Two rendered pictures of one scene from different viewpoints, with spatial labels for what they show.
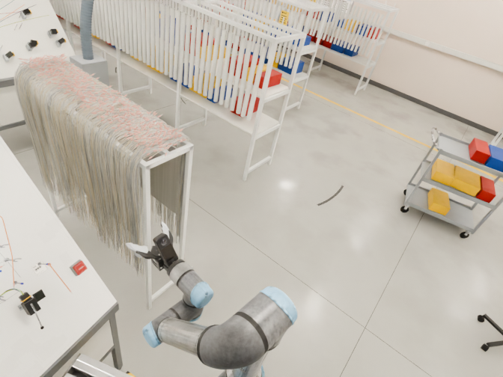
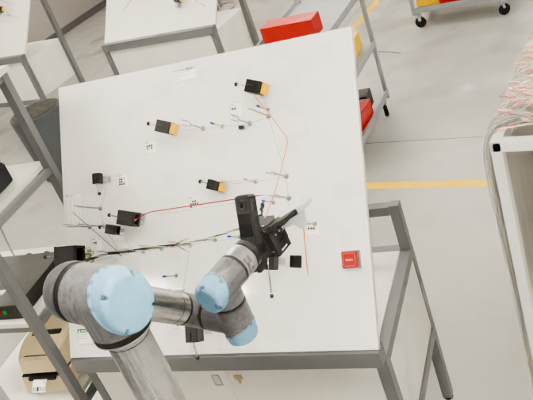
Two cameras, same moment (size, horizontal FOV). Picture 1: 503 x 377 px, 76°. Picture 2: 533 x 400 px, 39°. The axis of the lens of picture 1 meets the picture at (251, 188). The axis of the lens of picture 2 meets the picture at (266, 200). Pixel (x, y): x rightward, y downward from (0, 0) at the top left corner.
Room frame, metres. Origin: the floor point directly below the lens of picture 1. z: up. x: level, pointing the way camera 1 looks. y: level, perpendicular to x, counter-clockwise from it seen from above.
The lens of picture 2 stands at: (0.96, -1.24, 2.46)
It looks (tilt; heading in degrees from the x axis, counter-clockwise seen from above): 28 degrees down; 98
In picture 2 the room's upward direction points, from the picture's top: 21 degrees counter-clockwise
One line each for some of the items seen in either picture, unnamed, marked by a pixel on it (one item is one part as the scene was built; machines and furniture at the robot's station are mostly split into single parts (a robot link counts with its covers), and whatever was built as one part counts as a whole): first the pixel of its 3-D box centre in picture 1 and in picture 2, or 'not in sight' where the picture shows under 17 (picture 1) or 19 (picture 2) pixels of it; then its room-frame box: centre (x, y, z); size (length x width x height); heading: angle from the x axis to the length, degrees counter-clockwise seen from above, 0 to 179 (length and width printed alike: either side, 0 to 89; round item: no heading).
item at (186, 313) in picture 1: (188, 307); (230, 317); (0.59, 0.11, 1.46); 0.11 x 0.08 x 0.11; 145
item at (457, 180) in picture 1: (450, 182); not in sight; (3.51, -2.35, 0.54); 0.99 x 0.50 x 1.08; 72
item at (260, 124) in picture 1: (134, 39); not in sight; (4.71, 2.17, 0.90); 5.04 x 0.59 x 1.79; 61
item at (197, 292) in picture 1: (195, 289); (220, 285); (0.60, 0.10, 1.56); 0.11 x 0.08 x 0.09; 55
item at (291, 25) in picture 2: not in sight; (329, 72); (0.96, 3.76, 0.54); 0.99 x 0.50 x 1.08; 67
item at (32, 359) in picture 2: not in sight; (57, 348); (-0.42, 1.17, 0.76); 0.30 x 0.21 x 0.20; 74
